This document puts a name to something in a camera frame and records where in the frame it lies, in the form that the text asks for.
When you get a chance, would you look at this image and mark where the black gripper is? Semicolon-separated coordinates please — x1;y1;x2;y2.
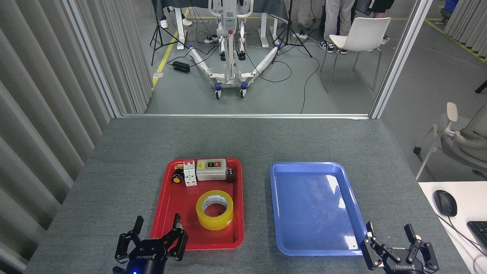
360;221;440;274
115;213;188;274

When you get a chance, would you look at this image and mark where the yellow tape roll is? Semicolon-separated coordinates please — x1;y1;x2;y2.
196;190;234;231

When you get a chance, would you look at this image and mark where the red plastic tray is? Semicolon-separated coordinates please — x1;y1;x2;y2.
150;158;244;250

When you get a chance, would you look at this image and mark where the black computer mouse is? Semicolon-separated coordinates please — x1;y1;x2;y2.
433;190;457;217

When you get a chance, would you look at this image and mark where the white circuit breaker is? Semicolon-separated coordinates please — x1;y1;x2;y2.
183;161;197;187

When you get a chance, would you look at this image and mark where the black keyboard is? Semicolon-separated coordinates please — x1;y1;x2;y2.
466;221;487;248

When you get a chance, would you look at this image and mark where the blue plastic tray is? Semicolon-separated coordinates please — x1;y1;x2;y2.
270;162;368;256

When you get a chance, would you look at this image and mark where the grey office chair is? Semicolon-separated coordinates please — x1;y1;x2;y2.
414;102;487;181

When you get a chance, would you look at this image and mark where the white wheeled stand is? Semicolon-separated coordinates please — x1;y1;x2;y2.
188;0;280;99

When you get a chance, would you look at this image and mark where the black tripod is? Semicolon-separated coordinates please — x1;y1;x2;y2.
150;0;189;66
272;0;313;64

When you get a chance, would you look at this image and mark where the white chair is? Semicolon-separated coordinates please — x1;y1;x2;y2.
320;17;392;94

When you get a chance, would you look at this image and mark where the person with white shoes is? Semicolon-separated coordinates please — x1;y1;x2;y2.
158;6;193;29

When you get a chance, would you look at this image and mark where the person in light trousers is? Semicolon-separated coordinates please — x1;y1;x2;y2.
320;0;356;54

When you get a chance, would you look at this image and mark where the person in black shorts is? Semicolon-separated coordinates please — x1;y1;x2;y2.
371;0;395;19

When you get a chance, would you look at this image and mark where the grey push button switch box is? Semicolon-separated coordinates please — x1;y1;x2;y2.
196;159;227;181

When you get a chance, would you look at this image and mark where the silver frame rail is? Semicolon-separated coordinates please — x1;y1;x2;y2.
121;113;371;119

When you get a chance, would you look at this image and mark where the black floor cable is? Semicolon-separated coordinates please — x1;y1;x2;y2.
300;49;321;114

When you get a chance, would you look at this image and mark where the silver frame post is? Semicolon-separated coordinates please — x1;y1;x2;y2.
370;0;434;119
63;0;122;118

